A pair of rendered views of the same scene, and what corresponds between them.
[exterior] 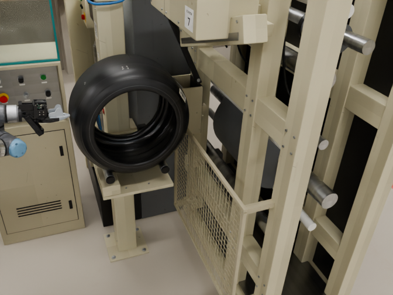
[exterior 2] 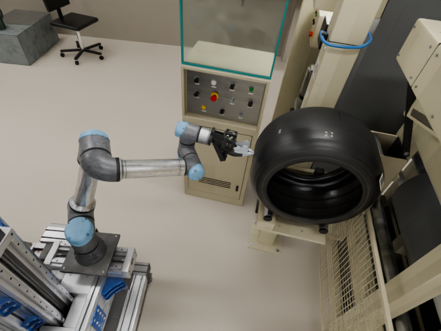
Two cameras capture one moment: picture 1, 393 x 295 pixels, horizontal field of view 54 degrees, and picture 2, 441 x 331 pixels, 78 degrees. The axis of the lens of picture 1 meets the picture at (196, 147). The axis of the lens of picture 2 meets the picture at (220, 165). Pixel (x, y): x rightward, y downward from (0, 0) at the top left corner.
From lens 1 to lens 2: 0.75 m
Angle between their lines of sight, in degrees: 27
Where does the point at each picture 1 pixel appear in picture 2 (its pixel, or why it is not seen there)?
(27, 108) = (217, 137)
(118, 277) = (248, 263)
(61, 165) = (240, 161)
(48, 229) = (216, 197)
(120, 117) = not seen: hidden behind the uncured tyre
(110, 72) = (310, 133)
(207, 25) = not seen: outside the picture
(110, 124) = not seen: hidden behind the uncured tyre
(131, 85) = (327, 157)
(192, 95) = (389, 164)
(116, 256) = (253, 244)
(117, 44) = (332, 90)
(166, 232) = (302, 243)
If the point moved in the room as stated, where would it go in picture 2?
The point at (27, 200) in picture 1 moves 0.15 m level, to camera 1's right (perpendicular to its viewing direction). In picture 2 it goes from (207, 173) to (222, 182)
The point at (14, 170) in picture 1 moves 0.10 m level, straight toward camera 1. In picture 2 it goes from (205, 152) to (203, 161)
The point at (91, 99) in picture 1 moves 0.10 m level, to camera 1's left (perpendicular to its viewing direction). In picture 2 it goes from (278, 154) to (256, 143)
